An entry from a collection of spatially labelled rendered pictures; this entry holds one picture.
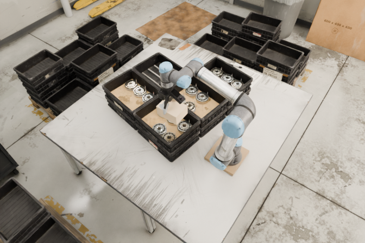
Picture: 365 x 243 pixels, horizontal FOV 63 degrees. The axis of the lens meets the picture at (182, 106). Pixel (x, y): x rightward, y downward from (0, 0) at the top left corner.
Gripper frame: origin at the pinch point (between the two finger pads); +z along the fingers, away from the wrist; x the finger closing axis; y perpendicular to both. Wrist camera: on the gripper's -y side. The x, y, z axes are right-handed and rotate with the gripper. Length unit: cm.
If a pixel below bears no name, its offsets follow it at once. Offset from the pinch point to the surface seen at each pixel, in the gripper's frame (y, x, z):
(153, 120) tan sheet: 19.9, -1.3, 27.3
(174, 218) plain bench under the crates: -33, 44, 41
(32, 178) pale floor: 119, 74, 110
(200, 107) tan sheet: -1.1, -31.2, 27.5
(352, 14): -52, -294, 63
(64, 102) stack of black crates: 146, 3, 83
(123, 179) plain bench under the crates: 11, 44, 40
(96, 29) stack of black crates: 189, -89, 60
